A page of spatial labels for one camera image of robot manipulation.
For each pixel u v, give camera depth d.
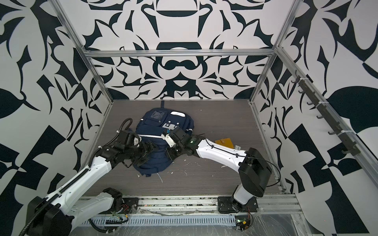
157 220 0.71
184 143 0.61
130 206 0.74
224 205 0.74
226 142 0.94
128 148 0.66
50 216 0.38
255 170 0.43
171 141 0.72
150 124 0.96
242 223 0.71
